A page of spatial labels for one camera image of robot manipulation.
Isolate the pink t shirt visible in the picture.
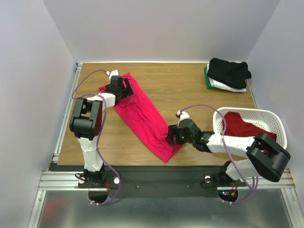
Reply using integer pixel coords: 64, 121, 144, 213
114, 72, 182, 163

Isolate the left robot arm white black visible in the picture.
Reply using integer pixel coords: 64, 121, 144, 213
69, 75, 133, 186

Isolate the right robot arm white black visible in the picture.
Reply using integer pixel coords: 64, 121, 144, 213
166, 118, 291, 182

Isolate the folded green t shirt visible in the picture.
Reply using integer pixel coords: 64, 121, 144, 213
204, 67, 217, 90

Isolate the dark red t shirt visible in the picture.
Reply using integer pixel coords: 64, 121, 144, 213
222, 112, 277, 141

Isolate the folded white t shirt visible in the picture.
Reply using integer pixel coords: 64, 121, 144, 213
207, 63, 247, 93

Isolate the folded black t shirt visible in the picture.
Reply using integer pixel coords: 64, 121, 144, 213
207, 57, 252, 89

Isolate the white plastic laundry basket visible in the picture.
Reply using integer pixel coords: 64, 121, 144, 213
218, 107, 287, 149

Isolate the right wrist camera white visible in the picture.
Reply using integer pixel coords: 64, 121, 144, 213
176, 110, 190, 122

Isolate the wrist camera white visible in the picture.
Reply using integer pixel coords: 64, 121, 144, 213
105, 69, 119, 77
176, 110, 190, 122

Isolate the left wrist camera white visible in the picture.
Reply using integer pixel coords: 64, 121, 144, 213
105, 69, 119, 77

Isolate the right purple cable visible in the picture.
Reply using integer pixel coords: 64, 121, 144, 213
180, 104, 259, 205

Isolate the purple cable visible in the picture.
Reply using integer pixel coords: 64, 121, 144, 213
180, 104, 259, 205
72, 69, 122, 207

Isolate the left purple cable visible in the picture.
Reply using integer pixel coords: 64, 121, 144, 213
72, 69, 122, 207

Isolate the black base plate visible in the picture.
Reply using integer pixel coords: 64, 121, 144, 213
78, 165, 247, 200

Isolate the left aluminium rail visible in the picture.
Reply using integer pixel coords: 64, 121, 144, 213
49, 63, 83, 167

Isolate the aluminium rail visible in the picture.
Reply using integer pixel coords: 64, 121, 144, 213
49, 63, 83, 167
38, 169, 295, 191

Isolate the front aluminium rail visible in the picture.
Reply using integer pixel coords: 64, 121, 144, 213
38, 169, 295, 191

